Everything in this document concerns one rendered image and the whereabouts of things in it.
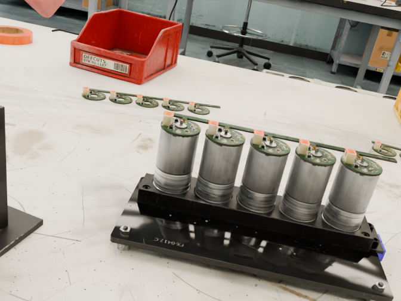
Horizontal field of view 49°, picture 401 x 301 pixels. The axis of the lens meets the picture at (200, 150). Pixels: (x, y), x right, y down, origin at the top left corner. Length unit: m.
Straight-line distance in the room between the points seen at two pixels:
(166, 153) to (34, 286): 0.10
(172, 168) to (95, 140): 0.13
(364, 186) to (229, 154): 0.08
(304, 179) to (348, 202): 0.03
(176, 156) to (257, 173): 0.05
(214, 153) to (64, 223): 0.10
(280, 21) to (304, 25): 0.25
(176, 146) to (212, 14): 4.43
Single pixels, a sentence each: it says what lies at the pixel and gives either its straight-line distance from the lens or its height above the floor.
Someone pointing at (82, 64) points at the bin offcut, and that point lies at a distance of 0.56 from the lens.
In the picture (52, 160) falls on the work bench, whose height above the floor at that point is 0.75.
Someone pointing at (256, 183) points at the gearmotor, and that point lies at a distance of 0.27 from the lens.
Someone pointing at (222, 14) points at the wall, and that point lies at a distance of 4.67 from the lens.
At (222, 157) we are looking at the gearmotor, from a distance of 0.26.
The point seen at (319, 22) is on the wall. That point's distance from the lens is 4.67.
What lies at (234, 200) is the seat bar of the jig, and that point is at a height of 0.77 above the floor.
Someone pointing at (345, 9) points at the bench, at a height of 0.70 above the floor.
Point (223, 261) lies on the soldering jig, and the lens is 0.25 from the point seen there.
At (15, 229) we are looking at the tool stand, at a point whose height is 0.75.
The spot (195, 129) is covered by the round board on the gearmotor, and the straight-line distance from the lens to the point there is 0.27.
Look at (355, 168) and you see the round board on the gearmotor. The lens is 0.27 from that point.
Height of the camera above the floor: 0.92
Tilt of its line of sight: 26 degrees down
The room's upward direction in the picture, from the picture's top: 11 degrees clockwise
